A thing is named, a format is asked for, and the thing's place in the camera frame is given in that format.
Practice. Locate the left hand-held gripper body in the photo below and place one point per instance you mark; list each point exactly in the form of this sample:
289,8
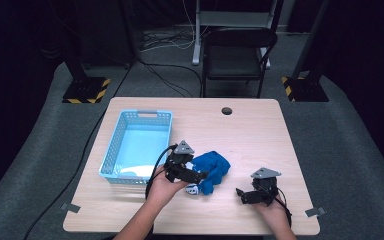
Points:
179,163

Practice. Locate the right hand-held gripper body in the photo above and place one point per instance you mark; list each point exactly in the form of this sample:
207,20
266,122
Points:
266,186

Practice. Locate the blue and white cloth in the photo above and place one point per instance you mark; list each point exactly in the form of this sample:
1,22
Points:
213,166

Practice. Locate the light blue plastic basket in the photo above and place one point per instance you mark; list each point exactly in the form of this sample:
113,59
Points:
118,156

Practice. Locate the person's right hand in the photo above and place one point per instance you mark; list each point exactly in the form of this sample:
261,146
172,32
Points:
278,215

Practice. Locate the person's left hand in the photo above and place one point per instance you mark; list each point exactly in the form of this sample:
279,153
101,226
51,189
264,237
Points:
163,191

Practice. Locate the grey tape piece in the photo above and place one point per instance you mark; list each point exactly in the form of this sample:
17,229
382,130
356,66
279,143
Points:
315,211
70,208

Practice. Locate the black stand with striped base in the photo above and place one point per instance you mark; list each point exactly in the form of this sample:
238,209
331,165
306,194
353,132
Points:
308,88
85,90

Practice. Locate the black folding chair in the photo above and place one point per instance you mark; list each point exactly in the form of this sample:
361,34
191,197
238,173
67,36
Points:
236,61

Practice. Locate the black cabinet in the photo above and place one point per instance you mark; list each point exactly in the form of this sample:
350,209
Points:
106,33

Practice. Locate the white metal desk frame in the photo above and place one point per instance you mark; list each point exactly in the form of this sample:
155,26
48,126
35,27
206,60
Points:
230,18

